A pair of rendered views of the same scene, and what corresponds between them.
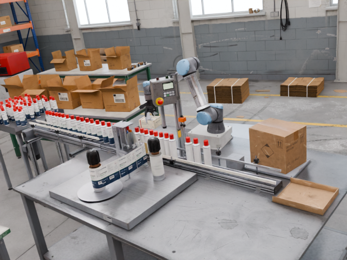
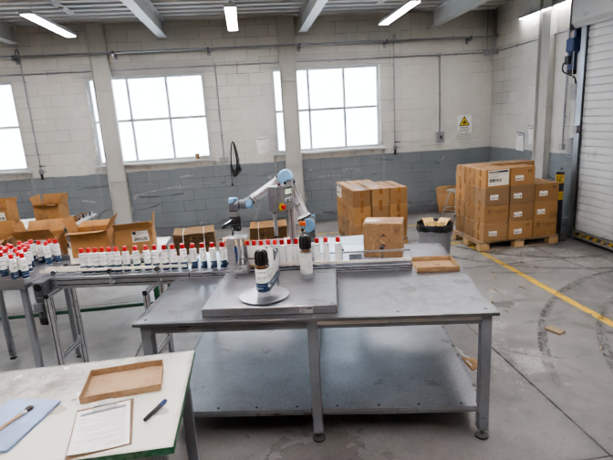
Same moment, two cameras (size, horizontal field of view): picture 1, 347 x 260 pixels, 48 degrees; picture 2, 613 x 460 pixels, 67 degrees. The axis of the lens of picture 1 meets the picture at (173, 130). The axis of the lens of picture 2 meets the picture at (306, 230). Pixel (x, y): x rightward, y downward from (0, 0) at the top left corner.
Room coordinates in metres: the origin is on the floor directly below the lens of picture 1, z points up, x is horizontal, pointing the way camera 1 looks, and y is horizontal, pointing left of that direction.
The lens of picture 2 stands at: (0.02, 2.01, 1.93)
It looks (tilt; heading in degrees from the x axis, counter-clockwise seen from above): 13 degrees down; 322
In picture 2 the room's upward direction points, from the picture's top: 4 degrees counter-clockwise
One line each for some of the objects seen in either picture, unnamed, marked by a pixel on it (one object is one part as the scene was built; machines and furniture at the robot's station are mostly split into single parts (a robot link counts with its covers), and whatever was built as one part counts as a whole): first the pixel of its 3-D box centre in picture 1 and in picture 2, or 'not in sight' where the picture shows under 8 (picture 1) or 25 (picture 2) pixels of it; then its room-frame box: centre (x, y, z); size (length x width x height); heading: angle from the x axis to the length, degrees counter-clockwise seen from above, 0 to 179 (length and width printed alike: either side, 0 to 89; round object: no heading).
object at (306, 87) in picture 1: (302, 86); (268, 229); (6.62, -2.37, 0.11); 0.65 x 0.54 x 0.22; 55
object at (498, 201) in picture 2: not in sight; (503, 203); (3.42, -4.38, 0.57); 1.20 x 0.85 x 1.14; 60
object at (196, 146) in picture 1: (196, 151); (326, 250); (2.52, -0.15, 0.98); 0.05 x 0.05 x 0.20
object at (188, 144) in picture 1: (189, 150); (316, 251); (2.56, -0.09, 0.98); 0.05 x 0.05 x 0.20
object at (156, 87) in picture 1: (163, 91); (280, 197); (2.80, 0.03, 1.38); 0.17 x 0.10 x 0.19; 103
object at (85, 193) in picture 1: (100, 189); (264, 295); (2.33, 0.54, 0.89); 0.31 x 0.31 x 0.01
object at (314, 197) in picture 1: (305, 194); (434, 263); (1.99, -0.73, 0.85); 0.30 x 0.26 x 0.04; 48
